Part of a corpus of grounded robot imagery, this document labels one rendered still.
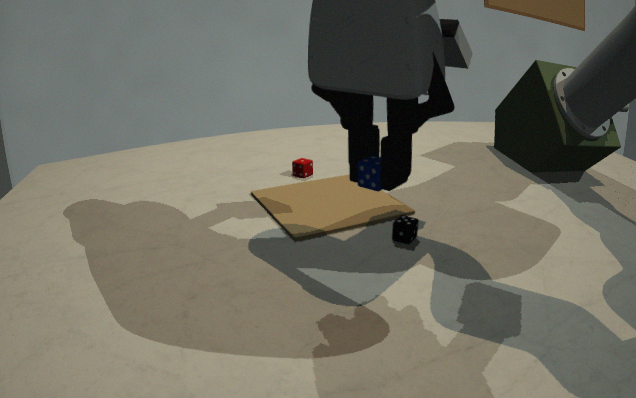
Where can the tan flat mat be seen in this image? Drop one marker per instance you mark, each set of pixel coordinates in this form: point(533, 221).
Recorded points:
point(325, 206)

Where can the red die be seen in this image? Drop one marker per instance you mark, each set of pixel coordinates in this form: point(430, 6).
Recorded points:
point(302, 168)

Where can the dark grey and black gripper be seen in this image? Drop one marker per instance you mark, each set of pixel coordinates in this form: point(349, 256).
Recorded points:
point(379, 48)

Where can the black die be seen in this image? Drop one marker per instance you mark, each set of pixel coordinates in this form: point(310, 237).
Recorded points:
point(405, 229)

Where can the blue die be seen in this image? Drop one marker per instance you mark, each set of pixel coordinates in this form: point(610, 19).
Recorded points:
point(369, 173)

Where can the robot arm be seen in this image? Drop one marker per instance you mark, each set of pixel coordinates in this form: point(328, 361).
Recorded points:
point(587, 96)

